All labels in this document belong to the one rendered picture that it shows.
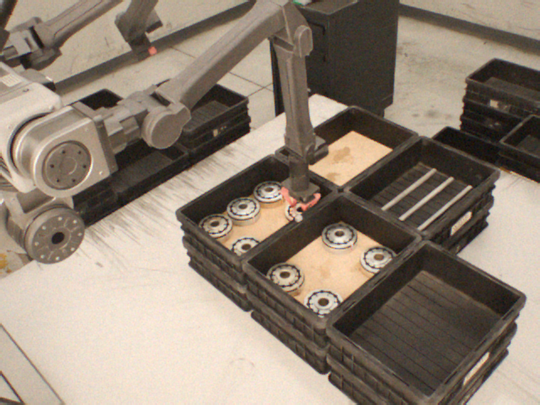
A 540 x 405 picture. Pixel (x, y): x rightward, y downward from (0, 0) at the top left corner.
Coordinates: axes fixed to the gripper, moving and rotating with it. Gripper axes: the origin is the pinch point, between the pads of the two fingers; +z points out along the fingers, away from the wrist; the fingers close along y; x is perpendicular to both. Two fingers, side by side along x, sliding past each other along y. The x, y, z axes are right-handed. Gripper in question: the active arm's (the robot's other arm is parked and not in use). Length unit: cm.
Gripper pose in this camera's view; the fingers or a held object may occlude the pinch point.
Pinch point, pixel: (300, 208)
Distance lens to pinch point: 175.2
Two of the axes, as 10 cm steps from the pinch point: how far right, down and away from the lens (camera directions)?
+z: 0.6, 7.7, 6.4
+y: -6.9, -4.3, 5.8
